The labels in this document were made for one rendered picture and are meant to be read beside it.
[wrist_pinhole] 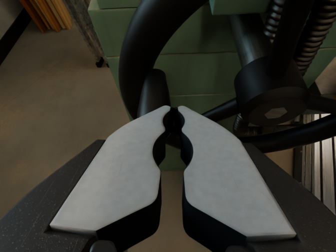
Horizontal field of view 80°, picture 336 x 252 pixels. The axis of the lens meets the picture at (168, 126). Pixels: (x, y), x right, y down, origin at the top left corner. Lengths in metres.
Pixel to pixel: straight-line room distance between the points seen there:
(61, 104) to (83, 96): 0.14
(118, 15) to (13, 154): 1.11
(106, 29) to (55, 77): 1.21
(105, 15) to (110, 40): 0.04
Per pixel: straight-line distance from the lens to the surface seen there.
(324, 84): 0.56
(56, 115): 1.36
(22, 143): 1.36
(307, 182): 0.95
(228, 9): 0.25
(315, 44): 0.29
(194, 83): 0.46
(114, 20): 0.37
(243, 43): 0.25
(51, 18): 1.90
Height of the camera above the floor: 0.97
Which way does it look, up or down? 60 degrees down
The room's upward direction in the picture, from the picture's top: 5 degrees counter-clockwise
